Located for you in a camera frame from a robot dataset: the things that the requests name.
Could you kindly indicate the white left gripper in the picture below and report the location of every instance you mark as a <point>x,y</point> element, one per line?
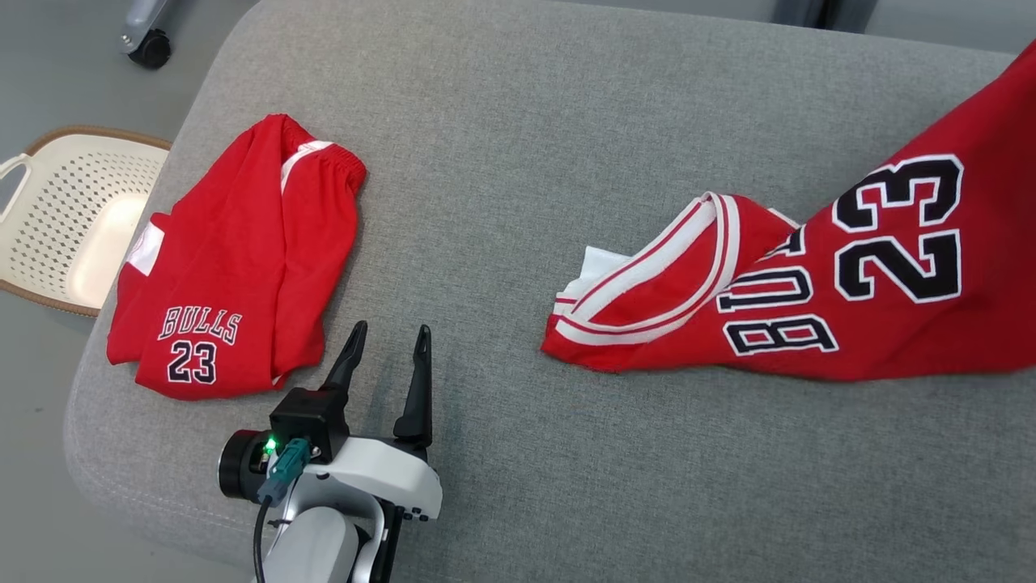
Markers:
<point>380,478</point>

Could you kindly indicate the red Bulls shorts white stripe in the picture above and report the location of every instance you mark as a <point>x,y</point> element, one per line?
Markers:
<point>235,259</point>

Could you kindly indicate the red Bulls jersey white sleeves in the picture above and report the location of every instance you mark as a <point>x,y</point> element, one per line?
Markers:
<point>890,324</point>

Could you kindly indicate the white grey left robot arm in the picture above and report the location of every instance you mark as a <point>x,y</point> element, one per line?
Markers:
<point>312,551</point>

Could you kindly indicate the cream perforated laundry basket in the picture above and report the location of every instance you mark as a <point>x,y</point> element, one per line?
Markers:
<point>57,219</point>

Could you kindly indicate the black caster wheel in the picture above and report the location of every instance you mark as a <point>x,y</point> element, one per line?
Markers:
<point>151,50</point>

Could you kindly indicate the grey metal desk leg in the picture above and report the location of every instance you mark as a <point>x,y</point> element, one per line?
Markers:
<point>142,16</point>

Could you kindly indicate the grey partition foot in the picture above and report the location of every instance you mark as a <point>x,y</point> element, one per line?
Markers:
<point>797,12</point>
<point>848,14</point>

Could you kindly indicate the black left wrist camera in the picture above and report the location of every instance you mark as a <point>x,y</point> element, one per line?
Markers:
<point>312,417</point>

